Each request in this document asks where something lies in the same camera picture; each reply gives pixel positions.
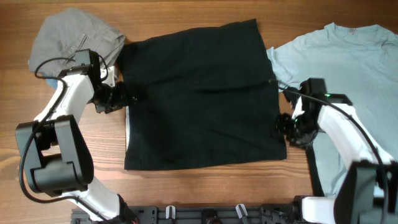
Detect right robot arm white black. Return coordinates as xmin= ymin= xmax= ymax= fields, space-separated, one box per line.
xmin=273 ymin=78 xmax=397 ymax=223

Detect black mounting rail base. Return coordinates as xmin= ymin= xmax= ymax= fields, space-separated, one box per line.
xmin=70 ymin=203 xmax=299 ymax=224

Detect black shorts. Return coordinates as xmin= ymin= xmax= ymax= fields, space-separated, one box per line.
xmin=118 ymin=19 xmax=287 ymax=170

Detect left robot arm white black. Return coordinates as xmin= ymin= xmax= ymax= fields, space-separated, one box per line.
xmin=16 ymin=49 xmax=139 ymax=223

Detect folded blue denim garment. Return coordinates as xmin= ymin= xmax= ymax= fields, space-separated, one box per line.
xmin=46 ymin=79 xmax=58 ymax=90

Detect folded grey shirt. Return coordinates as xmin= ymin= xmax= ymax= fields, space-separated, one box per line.
xmin=28 ymin=8 xmax=126 ymax=72

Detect light blue t-shirt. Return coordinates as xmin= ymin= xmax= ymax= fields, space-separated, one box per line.
xmin=266 ymin=22 xmax=398 ymax=224

